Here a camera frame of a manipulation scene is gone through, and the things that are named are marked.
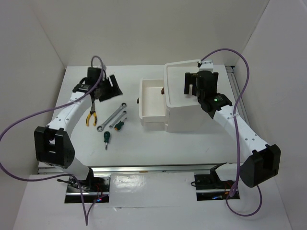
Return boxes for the green orange stubby screwdriver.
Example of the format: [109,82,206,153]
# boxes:
[114,117,127,131]

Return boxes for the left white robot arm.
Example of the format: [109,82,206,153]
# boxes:
[34,67,122,191]

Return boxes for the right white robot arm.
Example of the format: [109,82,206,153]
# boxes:
[184,70,281,188]

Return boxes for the yellow black pliers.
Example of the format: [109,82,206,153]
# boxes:
[86,100,97,127]

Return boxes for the small silver ratchet wrench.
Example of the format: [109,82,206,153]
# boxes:
[109,110,127,128]

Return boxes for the white drawer cabinet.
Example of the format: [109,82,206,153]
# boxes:
[164,59,235,133]

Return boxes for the large silver ratchet wrench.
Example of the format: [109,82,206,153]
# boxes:
[96,103,127,132]

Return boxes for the white bottom drawer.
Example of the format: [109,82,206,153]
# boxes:
[141,121,168,132]

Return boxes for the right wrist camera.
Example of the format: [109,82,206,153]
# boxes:
[197,59,213,72]

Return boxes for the front aluminium rail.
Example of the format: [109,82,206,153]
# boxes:
[37,164,216,175]

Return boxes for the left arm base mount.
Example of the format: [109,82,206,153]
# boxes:
[57,175,111,204]

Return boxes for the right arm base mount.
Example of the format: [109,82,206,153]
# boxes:
[190,167,235,201]

